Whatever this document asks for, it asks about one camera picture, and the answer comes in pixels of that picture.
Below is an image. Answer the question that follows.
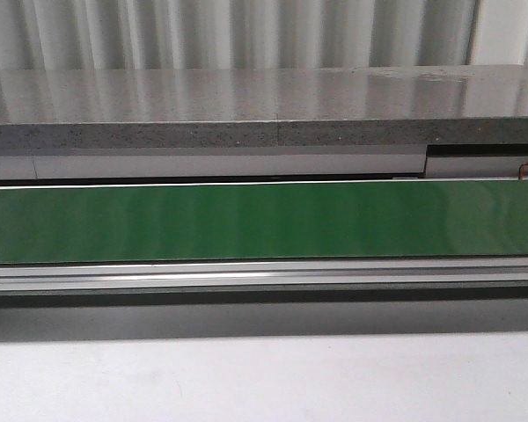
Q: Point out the aluminium conveyor frame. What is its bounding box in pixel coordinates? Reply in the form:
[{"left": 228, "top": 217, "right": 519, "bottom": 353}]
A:
[{"left": 0, "top": 183, "right": 528, "bottom": 308}]

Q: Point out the green conveyor belt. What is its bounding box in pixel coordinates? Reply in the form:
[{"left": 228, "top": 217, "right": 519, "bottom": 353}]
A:
[{"left": 0, "top": 179, "right": 528, "bottom": 265}]

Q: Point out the grey stone counter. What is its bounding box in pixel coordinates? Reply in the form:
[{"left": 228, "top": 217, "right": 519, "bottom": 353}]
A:
[{"left": 0, "top": 65, "right": 528, "bottom": 182}]

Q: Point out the white pleated curtain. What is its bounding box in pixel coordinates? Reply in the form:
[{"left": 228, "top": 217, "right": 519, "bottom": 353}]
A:
[{"left": 0, "top": 1, "right": 528, "bottom": 69}]

